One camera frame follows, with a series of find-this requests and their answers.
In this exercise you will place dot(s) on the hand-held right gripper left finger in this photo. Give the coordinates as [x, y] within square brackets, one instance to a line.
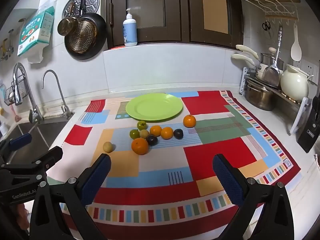
[96, 177]

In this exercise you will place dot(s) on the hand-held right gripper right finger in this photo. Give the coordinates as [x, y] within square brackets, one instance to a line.
[228, 180]

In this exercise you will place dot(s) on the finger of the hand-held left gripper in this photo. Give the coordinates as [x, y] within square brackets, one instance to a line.
[20, 140]
[48, 156]

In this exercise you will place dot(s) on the yellowish green plum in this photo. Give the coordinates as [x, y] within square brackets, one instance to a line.
[144, 133]

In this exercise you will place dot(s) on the dark purple plum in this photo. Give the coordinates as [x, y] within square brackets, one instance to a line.
[151, 140]
[178, 133]

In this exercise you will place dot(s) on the orange with green stem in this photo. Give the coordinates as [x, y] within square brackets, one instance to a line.
[189, 121]

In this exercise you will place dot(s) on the small orange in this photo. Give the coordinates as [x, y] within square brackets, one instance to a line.
[167, 133]
[155, 131]

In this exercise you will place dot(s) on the green plastic plate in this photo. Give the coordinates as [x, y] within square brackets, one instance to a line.
[153, 107]

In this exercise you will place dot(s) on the person's left hand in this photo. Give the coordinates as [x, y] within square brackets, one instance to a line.
[23, 216]

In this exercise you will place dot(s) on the steel kitchen sink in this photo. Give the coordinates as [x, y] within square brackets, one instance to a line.
[32, 132]

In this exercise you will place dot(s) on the colourful patterned tablecloth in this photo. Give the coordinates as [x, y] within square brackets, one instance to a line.
[212, 152]

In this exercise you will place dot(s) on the pale yellow plum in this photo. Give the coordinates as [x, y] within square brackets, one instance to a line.
[108, 147]

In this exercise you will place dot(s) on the large orange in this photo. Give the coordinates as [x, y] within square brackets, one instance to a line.
[140, 146]

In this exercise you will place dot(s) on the large chrome faucet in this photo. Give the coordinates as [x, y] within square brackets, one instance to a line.
[21, 80]

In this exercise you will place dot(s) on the thin gooseneck faucet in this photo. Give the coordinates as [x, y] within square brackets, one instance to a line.
[58, 82]

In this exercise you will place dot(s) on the large steel pot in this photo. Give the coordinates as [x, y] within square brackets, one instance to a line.
[258, 97]

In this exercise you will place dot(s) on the black knife block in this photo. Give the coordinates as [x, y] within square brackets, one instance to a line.
[308, 127]

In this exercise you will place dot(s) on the teal bag dispenser box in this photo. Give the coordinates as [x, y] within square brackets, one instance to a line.
[35, 31]

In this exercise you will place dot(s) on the metal spatula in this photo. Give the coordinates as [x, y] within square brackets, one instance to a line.
[271, 76]

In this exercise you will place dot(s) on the white ceramic pot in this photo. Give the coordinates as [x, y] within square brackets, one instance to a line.
[293, 85]

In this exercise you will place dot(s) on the black frying pan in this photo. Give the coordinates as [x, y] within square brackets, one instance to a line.
[86, 38]

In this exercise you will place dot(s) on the small brass saucepan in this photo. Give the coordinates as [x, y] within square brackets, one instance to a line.
[66, 27]

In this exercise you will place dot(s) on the steel pot with lid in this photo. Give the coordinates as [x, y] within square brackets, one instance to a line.
[265, 60]

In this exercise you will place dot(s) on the white rice paddle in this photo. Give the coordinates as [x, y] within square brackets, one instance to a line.
[296, 50]

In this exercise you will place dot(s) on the blue white pump bottle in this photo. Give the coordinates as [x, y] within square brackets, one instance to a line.
[130, 31]

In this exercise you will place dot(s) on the black kitchen scissors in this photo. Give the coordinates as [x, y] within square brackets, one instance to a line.
[266, 25]

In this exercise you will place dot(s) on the wall hook rack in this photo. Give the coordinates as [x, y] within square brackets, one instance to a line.
[6, 47]

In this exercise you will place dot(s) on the white wall socket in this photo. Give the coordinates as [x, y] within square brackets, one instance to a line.
[308, 67]

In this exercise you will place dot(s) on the dark brown window frame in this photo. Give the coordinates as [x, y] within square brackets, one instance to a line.
[195, 10]
[147, 32]

